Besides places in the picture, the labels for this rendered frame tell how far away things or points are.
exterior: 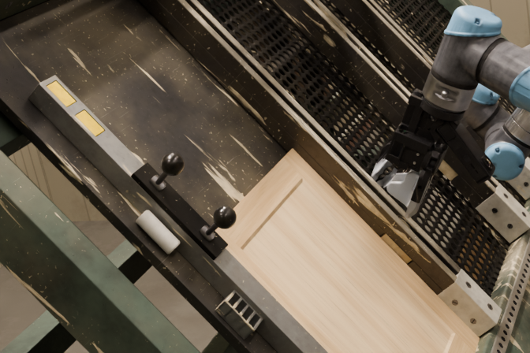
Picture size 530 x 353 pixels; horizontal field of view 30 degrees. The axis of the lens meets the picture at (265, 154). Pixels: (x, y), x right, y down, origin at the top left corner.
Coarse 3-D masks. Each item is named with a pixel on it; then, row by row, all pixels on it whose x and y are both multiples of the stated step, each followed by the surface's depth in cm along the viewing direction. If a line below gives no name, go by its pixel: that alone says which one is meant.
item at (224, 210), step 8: (224, 208) 158; (232, 208) 159; (216, 216) 158; (224, 216) 157; (232, 216) 158; (216, 224) 158; (224, 224) 158; (232, 224) 158; (200, 232) 167; (208, 232) 166; (208, 240) 167
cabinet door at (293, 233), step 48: (288, 192) 198; (336, 192) 209; (240, 240) 178; (288, 240) 188; (336, 240) 198; (288, 288) 179; (336, 288) 188; (384, 288) 199; (336, 336) 179; (384, 336) 188; (432, 336) 199
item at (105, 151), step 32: (32, 96) 168; (64, 128) 168; (96, 160) 168; (128, 160) 169; (128, 192) 168; (192, 256) 168; (224, 256) 169; (224, 288) 168; (256, 288) 170; (288, 320) 170; (288, 352) 168; (320, 352) 170
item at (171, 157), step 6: (168, 156) 158; (174, 156) 158; (180, 156) 159; (162, 162) 158; (168, 162) 158; (174, 162) 157; (180, 162) 158; (162, 168) 158; (168, 168) 158; (174, 168) 158; (180, 168) 158; (162, 174) 163; (168, 174) 159; (174, 174) 158; (150, 180) 168; (156, 180) 167; (162, 180) 166; (156, 186) 167; (162, 186) 167
